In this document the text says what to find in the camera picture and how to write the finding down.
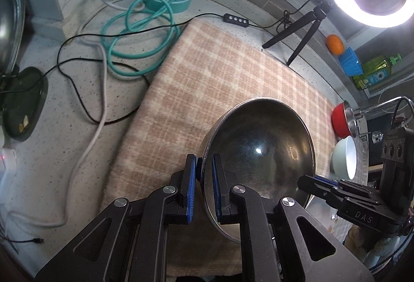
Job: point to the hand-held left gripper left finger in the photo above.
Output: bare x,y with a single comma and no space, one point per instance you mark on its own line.
192,185

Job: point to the orange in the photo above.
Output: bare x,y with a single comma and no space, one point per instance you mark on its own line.
334,44

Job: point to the black inline remote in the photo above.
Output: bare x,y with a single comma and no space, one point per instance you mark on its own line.
235,18

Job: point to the chrome faucet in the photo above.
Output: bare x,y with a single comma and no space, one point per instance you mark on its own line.
372,109

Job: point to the red steel bowl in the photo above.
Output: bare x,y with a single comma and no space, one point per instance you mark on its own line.
339,123

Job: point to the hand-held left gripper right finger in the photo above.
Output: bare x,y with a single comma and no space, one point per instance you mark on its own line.
216,185

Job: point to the light blue ceramic bowl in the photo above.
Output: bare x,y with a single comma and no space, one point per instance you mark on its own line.
342,156

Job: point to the large pink flower plate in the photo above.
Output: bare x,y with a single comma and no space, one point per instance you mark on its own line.
323,211

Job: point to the black tripod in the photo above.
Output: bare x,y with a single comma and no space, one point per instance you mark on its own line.
304,29

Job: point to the large steel bowl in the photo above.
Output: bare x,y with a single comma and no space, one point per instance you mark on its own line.
258,139

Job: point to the plaid beige cloth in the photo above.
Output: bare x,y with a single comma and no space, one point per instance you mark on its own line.
210,75

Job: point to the green dish soap bottle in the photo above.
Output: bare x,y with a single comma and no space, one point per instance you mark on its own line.
375,71

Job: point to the blue ribbed cup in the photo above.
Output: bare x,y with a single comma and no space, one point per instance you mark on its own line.
349,62

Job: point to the steel pot lid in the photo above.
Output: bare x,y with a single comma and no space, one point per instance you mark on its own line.
9,26

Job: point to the dark green oval tray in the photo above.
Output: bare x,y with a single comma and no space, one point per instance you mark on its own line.
22,101

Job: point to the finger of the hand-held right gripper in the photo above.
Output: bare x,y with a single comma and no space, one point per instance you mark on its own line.
362,190
310,185

